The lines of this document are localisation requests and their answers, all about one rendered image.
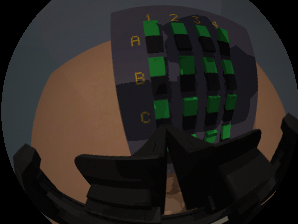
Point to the dark grey switch panel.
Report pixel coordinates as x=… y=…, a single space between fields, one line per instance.
x=185 y=67

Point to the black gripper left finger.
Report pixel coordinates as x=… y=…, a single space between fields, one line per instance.
x=146 y=169

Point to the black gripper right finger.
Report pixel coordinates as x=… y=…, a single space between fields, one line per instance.
x=195 y=161

